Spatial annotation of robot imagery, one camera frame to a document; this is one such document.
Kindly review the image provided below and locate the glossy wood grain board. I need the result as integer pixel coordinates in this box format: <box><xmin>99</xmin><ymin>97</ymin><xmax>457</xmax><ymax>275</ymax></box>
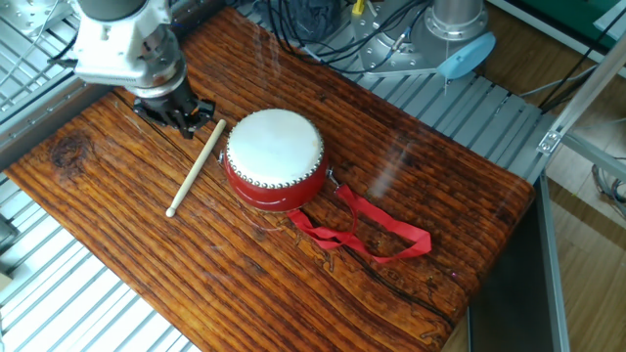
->
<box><xmin>4</xmin><ymin>7</ymin><xmax>537</xmax><ymax>352</ymax></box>

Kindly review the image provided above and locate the silver wire grid rack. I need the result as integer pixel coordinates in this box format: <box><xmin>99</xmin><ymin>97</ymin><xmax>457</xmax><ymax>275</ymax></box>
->
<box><xmin>0</xmin><ymin>0</ymin><xmax>116</xmax><ymax>116</ymax></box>

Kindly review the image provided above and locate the aluminium frame beam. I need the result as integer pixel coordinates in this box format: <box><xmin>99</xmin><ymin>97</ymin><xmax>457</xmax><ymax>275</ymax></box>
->
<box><xmin>560</xmin><ymin>133</ymin><xmax>626</xmax><ymax>183</ymax></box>

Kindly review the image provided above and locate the silver pedestal plate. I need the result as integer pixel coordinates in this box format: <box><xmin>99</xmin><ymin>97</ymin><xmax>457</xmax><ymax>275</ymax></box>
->
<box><xmin>0</xmin><ymin>0</ymin><xmax>85</xmax><ymax>36</ymax></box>

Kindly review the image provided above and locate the white plastic wrist bracket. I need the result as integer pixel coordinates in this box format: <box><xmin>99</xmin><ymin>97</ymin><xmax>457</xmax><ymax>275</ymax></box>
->
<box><xmin>70</xmin><ymin>0</ymin><xmax>173</xmax><ymax>90</ymax></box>

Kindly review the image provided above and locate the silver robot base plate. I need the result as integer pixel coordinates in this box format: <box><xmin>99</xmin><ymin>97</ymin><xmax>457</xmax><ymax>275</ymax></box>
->
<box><xmin>350</xmin><ymin>0</ymin><xmax>490</xmax><ymax>79</ymax></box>

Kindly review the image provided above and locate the slanted frame post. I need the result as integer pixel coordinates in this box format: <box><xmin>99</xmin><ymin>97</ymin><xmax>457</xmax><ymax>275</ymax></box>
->
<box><xmin>536</xmin><ymin>28</ymin><xmax>626</xmax><ymax>156</ymax></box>

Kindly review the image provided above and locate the red drum with white skin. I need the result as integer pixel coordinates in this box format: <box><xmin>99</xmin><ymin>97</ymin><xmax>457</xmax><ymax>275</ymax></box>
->
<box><xmin>218</xmin><ymin>108</ymin><xmax>330</xmax><ymax>213</ymax></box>

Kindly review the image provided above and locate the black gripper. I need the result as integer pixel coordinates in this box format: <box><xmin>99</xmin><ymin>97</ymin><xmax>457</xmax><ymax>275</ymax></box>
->
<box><xmin>132</xmin><ymin>79</ymin><xmax>217</xmax><ymax>141</ymax></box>

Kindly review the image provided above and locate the red ribbon strap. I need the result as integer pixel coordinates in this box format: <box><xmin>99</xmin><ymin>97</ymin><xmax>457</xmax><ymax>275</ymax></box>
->
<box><xmin>286</xmin><ymin>183</ymin><xmax>433</xmax><ymax>265</ymax></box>

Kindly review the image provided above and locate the black cable with metal connector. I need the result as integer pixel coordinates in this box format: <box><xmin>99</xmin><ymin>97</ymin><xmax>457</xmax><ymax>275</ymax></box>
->
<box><xmin>388</xmin><ymin>0</ymin><xmax>434</xmax><ymax>54</ymax></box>

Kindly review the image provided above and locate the loose wire bundle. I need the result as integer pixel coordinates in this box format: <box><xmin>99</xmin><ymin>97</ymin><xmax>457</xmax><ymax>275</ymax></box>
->
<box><xmin>590</xmin><ymin>155</ymin><xmax>626</xmax><ymax>220</ymax></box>

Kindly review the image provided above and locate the wooden drumstick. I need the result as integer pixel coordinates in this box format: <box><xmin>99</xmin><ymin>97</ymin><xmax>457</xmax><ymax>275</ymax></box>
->
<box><xmin>164</xmin><ymin>118</ymin><xmax>229</xmax><ymax>219</ymax></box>

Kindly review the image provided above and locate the black cable bundle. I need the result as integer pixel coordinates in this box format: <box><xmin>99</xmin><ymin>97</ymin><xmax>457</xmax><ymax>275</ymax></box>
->
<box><xmin>258</xmin><ymin>0</ymin><xmax>431</xmax><ymax>75</ymax></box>

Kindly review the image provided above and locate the aluminium table edge rail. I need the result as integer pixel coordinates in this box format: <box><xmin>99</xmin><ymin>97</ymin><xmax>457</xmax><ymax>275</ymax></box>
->
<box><xmin>535</xmin><ymin>173</ymin><xmax>572</xmax><ymax>352</ymax></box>

